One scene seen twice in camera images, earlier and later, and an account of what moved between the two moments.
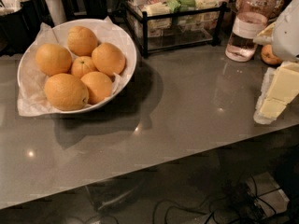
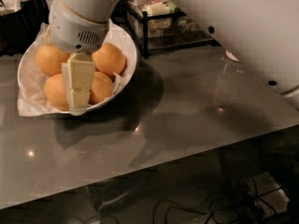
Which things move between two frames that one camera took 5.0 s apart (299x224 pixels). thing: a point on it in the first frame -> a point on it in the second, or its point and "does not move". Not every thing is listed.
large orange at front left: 65,91 does not move
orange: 107,59 does not move
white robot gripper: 288,35 -> 74,32
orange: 99,87 does not move
